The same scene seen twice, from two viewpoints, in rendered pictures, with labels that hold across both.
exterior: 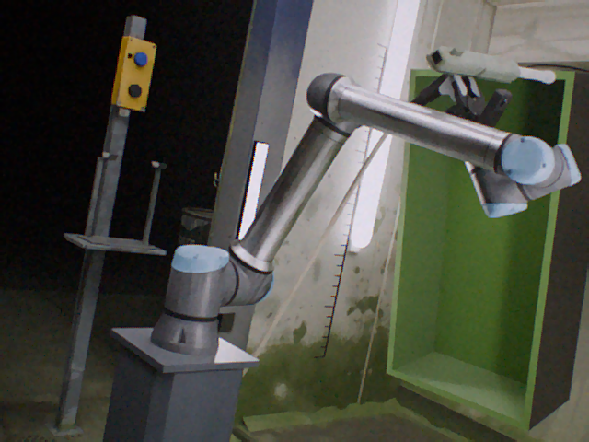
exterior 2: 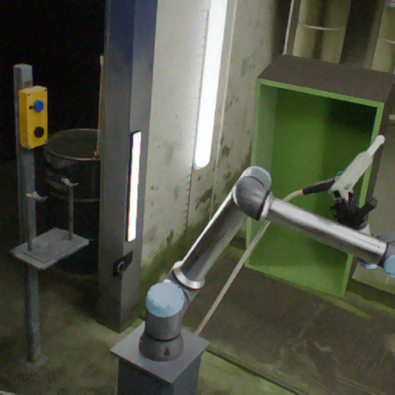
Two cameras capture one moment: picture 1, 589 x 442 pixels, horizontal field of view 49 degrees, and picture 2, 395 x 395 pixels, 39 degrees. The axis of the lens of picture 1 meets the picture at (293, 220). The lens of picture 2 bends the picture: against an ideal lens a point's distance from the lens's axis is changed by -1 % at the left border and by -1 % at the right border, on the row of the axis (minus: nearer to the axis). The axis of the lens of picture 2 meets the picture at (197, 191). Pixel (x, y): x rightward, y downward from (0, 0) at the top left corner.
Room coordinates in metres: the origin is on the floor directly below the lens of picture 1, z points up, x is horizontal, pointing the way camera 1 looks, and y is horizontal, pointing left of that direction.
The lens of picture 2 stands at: (-0.02, 0.78, 2.23)
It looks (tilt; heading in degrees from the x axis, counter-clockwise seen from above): 25 degrees down; 340
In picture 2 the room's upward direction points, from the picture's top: 6 degrees clockwise
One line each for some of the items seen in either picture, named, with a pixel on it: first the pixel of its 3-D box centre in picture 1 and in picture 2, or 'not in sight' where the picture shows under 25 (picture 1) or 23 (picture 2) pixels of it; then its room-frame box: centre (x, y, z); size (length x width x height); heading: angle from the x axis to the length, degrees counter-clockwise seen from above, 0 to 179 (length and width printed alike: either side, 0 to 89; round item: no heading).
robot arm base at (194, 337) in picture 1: (188, 327); (161, 337); (1.77, 0.23, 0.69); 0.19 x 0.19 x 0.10
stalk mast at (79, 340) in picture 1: (99, 227); (27, 231); (2.50, 0.74, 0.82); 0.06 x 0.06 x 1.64; 41
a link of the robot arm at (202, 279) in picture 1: (199, 278); (165, 309); (1.78, 0.23, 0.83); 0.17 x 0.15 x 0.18; 145
